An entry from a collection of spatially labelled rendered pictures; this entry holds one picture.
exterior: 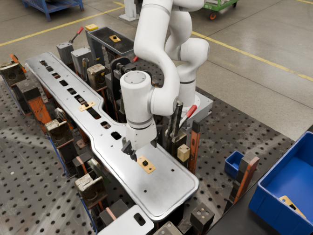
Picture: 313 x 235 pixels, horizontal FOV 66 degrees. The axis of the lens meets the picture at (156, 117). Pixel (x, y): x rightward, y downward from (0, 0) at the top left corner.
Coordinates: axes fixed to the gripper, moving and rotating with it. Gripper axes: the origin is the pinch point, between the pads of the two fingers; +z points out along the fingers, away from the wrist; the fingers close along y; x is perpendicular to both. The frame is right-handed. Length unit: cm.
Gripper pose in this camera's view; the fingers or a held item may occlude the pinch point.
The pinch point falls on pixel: (144, 150)
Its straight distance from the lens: 87.2
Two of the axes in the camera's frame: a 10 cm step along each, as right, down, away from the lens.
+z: 0.4, 7.2, 6.9
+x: 6.5, 5.1, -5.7
